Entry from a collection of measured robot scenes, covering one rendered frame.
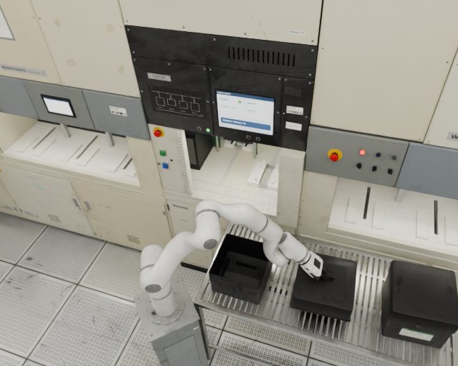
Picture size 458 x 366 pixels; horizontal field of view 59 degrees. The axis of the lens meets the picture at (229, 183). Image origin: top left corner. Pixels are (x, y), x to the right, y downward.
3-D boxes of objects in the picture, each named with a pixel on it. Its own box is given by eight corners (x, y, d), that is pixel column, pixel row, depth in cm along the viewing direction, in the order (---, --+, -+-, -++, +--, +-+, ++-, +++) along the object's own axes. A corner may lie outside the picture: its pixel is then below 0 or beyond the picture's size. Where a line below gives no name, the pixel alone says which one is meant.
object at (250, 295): (227, 250, 238) (226, 232, 226) (273, 263, 231) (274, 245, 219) (210, 290, 220) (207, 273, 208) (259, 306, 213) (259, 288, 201)
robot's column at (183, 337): (171, 393, 255) (148, 342, 202) (157, 354, 273) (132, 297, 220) (211, 373, 263) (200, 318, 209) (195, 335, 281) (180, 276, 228)
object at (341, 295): (289, 307, 201) (291, 294, 192) (299, 259, 221) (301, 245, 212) (350, 322, 195) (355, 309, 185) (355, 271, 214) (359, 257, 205)
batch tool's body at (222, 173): (178, 271, 319) (118, 30, 181) (219, 188, 381) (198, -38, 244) (288, 302, 296) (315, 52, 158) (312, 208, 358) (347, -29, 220)
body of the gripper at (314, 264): (307, 263, 188) (323, 277, 192) (310, 246, 195) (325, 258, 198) (295, 267, 193) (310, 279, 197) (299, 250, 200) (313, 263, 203)
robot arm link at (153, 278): (155, 270, 198) (155, 300, 187) (134, 262, 192) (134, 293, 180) (225, 213, 176) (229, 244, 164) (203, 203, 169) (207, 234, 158)
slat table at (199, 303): (206, 359, 269) (193, 302, 216) (235, 283, 309) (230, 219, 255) (414, 430, 235) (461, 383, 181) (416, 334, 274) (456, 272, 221)
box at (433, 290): (379, 336, 198) (392, 311, 180) (380, 285, 217) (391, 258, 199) (443, 351, 192) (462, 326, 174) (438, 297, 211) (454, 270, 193)
